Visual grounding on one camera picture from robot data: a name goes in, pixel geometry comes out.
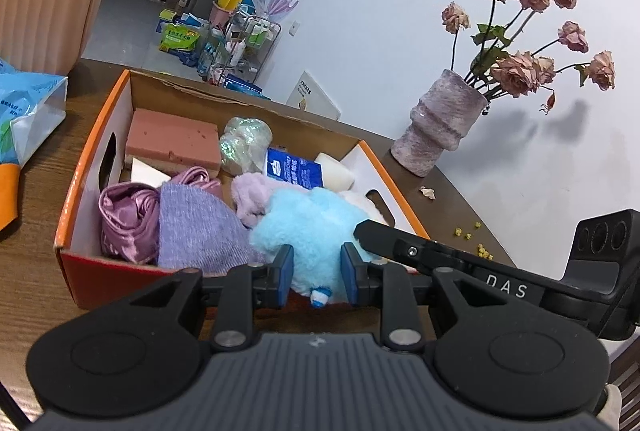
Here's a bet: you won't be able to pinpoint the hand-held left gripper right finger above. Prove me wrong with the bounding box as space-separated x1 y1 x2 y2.
340 242 512 353

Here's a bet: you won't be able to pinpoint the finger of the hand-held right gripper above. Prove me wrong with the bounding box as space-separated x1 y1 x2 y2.
353 219 474 280

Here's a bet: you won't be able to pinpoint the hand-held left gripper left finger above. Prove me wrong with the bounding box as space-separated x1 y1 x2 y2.
126 244 295 353

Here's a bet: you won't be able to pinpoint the light blue plush toy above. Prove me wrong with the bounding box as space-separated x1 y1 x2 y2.
249 187 371 309

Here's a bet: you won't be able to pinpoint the lilac fuzzy cloth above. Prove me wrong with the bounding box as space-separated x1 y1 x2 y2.
231 173 296 228

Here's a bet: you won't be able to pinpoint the white round sponge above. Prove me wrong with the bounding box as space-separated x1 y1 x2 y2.
314 152 356 192

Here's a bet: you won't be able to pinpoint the purple knitted cloth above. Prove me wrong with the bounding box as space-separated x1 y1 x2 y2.
157 183 266 273

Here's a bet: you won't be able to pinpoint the blue and white small pack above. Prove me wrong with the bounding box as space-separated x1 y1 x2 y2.
265 147 323 189

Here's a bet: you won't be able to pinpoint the clear plastic wrap ball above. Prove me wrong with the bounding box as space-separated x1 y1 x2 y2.
218 116 273 176

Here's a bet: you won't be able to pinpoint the purple satin scrunchie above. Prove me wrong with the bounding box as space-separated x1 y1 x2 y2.
99 167 221 264

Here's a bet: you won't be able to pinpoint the white card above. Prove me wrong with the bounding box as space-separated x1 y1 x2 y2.
131 158 168 186

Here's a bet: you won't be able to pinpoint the pink layered sponge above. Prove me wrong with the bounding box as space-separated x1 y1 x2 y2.
124 108 221 176

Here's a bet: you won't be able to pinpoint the orange cardboard box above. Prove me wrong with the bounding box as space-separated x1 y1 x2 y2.
54 69 432 312

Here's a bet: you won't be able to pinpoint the scattered yellow petal bits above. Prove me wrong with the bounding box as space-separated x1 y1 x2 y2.
452 221 493 260

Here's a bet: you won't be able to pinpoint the mauve ceramic vase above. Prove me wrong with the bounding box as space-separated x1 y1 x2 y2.
391 69 490 178

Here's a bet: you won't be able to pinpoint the white board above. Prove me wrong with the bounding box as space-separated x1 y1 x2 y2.
286 71 342 120

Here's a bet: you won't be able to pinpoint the blue packs on floor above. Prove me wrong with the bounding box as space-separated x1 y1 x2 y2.
225 73 266 98

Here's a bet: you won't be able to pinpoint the dried pink roses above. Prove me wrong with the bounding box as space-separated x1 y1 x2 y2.
441 0 617 114

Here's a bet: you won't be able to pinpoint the metal storage cart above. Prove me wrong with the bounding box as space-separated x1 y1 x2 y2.
215 6 282 86

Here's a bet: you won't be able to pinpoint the green and yellow bag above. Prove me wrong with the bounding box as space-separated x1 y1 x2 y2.
159 23 201 54

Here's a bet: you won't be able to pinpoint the pink bucket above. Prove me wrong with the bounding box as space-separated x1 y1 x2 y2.
210 1 236 29

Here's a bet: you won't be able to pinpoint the blue tissue pack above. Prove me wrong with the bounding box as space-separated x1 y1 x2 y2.
0 58 69 169

